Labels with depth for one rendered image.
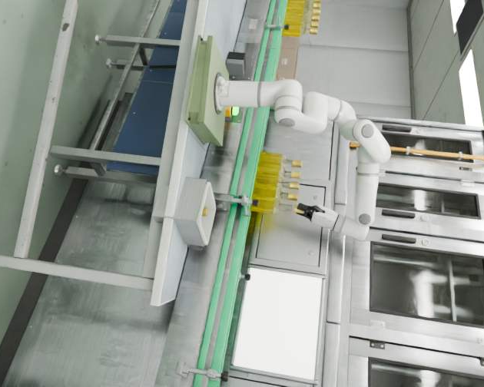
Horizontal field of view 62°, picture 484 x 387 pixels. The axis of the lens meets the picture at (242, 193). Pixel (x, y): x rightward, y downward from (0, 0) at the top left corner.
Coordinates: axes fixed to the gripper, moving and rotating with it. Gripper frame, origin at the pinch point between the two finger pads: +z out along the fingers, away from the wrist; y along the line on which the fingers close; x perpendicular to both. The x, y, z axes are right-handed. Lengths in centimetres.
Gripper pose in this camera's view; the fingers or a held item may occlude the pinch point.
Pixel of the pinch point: (302, 210)
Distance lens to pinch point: 176.4
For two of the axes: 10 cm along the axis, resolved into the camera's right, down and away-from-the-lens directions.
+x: -4.2, 8.0, -4.3
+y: -0.5, -5.0, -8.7
